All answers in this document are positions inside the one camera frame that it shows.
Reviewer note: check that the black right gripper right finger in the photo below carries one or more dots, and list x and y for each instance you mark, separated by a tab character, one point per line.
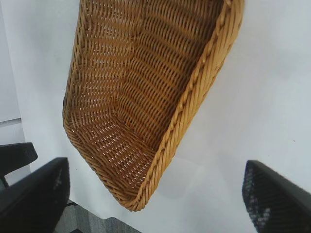
281	204

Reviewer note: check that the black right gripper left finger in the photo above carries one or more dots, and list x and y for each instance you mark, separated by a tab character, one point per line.
36	204

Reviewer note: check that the woven wicker basket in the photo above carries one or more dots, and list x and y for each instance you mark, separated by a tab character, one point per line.
136	97

